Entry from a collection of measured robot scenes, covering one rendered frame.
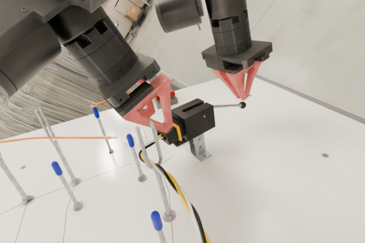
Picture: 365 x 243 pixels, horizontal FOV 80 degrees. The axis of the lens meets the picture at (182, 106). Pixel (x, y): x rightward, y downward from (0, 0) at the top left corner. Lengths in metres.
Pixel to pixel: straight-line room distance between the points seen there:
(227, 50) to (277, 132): 0.18
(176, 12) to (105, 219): 0.30
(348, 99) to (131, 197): 1.38
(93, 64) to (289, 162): 0.30
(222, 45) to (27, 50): 0.25
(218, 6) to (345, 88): 1.33
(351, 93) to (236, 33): 1.27
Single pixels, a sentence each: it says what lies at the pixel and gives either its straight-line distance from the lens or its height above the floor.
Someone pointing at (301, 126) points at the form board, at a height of 0.93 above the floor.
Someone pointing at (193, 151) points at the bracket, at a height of 1.09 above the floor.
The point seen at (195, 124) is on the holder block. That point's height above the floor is 1.13.
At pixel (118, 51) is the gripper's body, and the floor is 1.28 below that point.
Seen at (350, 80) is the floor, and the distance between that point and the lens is 1.61.
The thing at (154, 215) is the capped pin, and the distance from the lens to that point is 0.21.
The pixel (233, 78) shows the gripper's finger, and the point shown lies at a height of 1.10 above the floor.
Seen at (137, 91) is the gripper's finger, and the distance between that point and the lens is 0.25.
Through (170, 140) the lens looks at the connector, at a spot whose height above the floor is 1.16.
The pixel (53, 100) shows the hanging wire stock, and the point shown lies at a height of 1.31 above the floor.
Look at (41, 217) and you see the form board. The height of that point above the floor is 1.26.
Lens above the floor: 1.32
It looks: 29 degrees down
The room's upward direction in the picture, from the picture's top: 63 degrees counter-clockwise
